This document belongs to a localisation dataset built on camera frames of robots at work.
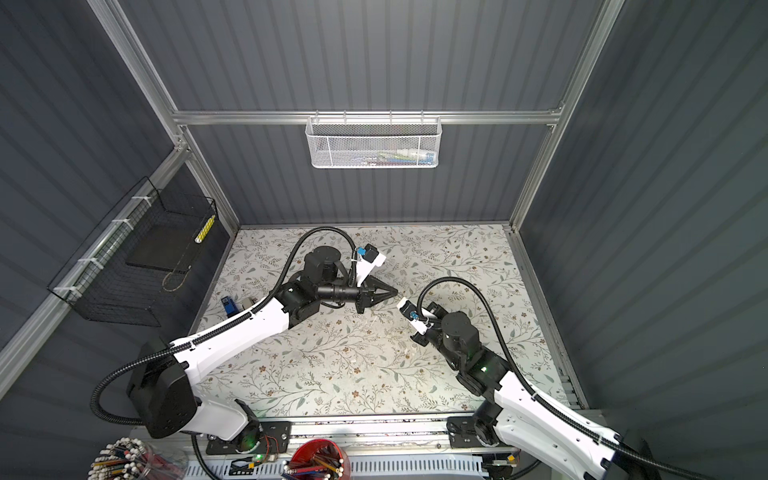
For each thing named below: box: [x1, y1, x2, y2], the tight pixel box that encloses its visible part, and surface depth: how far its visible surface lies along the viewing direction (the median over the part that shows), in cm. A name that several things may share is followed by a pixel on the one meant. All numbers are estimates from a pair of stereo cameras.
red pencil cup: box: [282, 438, 352, 480], surface depth 62 cm
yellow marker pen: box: [194, 215, 216, 244], surface depth 83 cm
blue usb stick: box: [221, 296, 240, 318], surface depth 98 cm
